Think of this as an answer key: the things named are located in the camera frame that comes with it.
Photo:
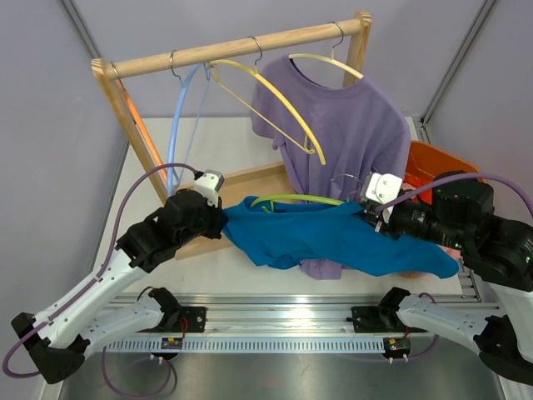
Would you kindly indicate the cream plastic hanger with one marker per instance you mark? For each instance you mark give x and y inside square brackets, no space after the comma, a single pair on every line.
[352,72]

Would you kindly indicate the pink t-shirt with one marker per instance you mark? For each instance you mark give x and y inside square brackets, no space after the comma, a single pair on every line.
[452,253]

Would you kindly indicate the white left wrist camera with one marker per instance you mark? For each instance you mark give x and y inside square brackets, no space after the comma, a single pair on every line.
[208,183]

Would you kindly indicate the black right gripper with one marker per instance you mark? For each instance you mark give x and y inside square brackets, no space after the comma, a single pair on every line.
[377,219]

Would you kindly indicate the orange laundry basket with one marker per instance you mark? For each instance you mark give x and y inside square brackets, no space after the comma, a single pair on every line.
[426,162]

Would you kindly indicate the yellow plastic hanger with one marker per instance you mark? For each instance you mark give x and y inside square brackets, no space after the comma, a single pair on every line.
[310,144]

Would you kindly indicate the orange plastic hanger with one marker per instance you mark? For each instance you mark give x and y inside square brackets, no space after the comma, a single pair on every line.
[130,120]

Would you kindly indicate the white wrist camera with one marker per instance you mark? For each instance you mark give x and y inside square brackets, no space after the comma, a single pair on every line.
[381,188]
[208,183]

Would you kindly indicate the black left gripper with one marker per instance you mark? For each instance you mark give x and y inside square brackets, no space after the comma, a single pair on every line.
[220,220]

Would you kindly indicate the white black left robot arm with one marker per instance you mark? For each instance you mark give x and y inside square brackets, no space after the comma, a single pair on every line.
[61,337]

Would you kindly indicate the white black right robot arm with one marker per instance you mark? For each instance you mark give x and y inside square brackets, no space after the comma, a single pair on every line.
[456,211]

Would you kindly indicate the white slotted cable duct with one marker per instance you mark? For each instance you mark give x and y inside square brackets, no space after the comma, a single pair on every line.
[319,345]

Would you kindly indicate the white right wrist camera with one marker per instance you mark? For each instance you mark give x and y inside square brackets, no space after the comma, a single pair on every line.
[381,188]

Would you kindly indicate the blue t-shirt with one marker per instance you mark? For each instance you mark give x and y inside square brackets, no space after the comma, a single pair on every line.
[285,235]

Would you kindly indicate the green plastic hanger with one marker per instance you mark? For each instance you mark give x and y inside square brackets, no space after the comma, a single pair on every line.
[310,198]

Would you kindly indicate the aluminium mounting rail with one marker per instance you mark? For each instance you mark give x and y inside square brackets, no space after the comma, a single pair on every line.
[278,315]

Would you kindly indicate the light blue plastic hanger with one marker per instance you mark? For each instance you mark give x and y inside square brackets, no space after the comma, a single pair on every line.
[185,86]

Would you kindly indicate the purple t-shirt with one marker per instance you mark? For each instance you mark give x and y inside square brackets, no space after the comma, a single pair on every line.
[359,129]

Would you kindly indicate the wooden clothes rack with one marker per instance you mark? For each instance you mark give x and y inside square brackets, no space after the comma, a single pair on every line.
[265,178]

